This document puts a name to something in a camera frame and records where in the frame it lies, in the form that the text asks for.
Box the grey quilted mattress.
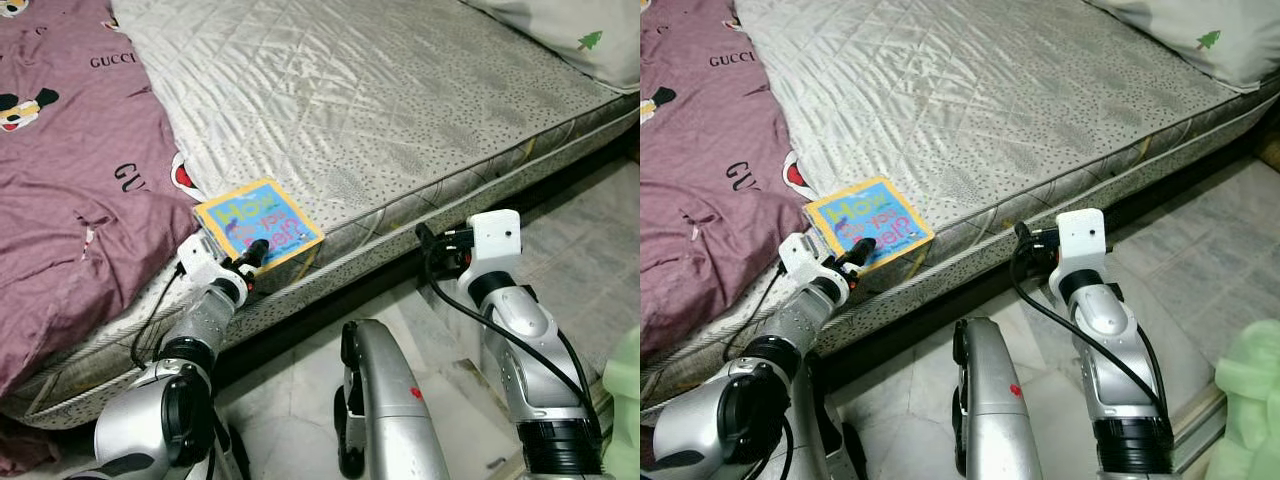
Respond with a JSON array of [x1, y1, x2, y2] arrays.
[[0, 0, 641, 431], [640, 0, 1280, 406]]

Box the blue yellow children's book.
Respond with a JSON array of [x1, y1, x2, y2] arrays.
[[803, 178, 936, 273], [193, 178, 326, 273]]

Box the light green ruffled dress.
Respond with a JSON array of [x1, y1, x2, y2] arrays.
[[1205, 318, 1280, 480], [602, 325, 641, 480]]

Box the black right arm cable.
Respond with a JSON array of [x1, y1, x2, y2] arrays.
[[1008, 240, 1171, 431], [423, 240, 601, 441]]

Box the silver robot right leg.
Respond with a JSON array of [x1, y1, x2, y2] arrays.
[[950, 316, 1046, 480], [335, 318, 451, 480]]

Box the cream white pillow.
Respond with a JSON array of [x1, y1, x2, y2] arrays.
[[1085, 0, 1280, 93], [465, 0, 641, 93]]

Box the purple cartoon mouse blanket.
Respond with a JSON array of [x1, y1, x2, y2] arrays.
[[0, 0, 206, 396], [640, 0, 816, 356]]

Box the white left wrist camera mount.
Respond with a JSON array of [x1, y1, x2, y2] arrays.
[[178, 232, 236, 286], [780, 232, 846, 286]]

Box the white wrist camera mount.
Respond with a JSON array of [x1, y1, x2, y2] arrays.
[[1055, 208, 1109, 276], [468, 209, 524, 281], [780, 232, 846, 286], [178, 232, 236, 286]]

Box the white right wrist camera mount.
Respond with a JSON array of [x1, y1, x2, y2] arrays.
[[1055, 208, 1109, 276], [468, 209, 524, 281]]

